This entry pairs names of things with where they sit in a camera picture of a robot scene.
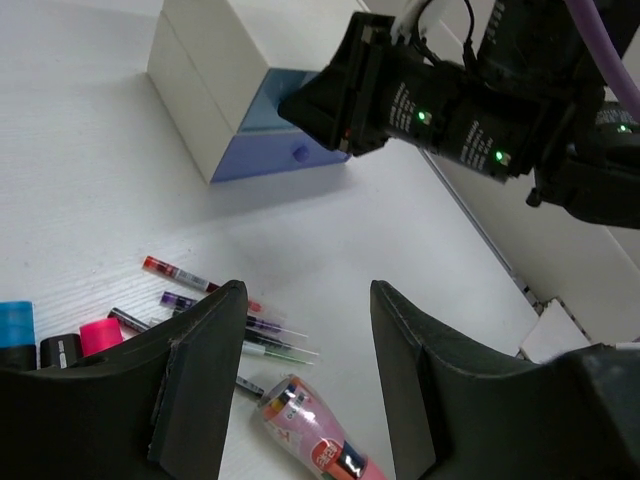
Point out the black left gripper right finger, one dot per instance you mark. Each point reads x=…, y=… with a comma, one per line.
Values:
x=457, y=409

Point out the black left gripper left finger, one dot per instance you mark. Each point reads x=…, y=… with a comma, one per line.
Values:
x=153, y=407

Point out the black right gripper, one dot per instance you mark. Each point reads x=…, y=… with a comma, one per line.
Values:
x=381, y=91

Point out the light blue small drawer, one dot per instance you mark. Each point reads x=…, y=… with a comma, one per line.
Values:
x=262, y=114

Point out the pink cap highlighter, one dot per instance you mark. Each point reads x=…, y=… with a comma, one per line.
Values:
x=100, y=335

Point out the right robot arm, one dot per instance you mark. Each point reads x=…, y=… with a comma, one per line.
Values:
x=534, y=99

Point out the purple lower drawer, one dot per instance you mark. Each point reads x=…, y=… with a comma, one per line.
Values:
x=267, y=153

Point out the black gel pen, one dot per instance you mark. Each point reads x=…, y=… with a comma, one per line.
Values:
x=249, y=387

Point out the green gel pen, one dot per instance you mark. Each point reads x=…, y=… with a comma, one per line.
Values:
x=279, y=353

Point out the black highlighter body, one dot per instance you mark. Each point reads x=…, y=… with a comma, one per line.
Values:
x=60, y=351

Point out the white mini drawer cabinet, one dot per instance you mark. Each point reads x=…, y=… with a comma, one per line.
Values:
x=207, y=69

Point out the red gel pen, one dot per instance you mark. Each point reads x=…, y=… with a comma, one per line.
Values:
x=179, y=275

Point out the blue cap highlighter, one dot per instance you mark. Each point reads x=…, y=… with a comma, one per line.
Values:
x=18, y=349

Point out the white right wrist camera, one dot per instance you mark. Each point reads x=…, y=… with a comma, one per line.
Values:
x=415, y=19

